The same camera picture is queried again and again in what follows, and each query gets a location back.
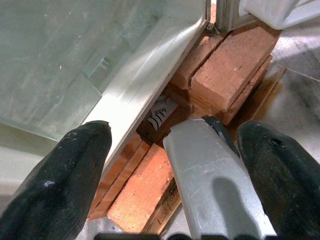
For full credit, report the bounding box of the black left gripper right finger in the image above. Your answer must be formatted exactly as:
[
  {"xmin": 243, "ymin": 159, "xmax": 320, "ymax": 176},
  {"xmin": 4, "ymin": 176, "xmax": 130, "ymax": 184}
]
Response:
[{"xmin": 235, "ymin": 120, "xmax": 320, "ymax": 240}]

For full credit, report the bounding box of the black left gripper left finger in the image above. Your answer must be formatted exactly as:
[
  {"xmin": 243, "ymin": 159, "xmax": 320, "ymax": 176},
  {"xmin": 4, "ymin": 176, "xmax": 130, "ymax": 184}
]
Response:
[{"xmin": 0, "ymin": 120, "xmax": 112, "ymax": 240}]

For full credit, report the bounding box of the glass fridge shelf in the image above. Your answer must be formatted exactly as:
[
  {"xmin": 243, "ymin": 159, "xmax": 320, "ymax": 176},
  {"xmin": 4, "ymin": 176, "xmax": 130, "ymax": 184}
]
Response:
[{"xmin": 0, "ymin": 0, "xmax": 208, "ymax": 141}]

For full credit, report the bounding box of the grey fridge body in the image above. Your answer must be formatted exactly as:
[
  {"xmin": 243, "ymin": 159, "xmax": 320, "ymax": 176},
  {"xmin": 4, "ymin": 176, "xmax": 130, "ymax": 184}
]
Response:
[{"xmin": 0, "ymin": 0, "xmax": 211, "ymax": 201}]

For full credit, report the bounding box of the silver left robot leg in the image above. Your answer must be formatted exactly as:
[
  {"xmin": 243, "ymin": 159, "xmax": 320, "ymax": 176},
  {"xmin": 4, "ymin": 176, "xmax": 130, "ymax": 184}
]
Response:
[{"xmin": 162, "ymin": 115, "xmax": 277, "ymax": 240}]

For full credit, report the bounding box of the dark brown printed block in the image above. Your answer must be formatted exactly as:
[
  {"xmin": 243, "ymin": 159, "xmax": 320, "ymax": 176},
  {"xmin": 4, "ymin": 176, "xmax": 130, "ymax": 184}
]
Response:
[{"xmin": 136, "ymin": 96, "xmax": 195, "ymax": 148}]

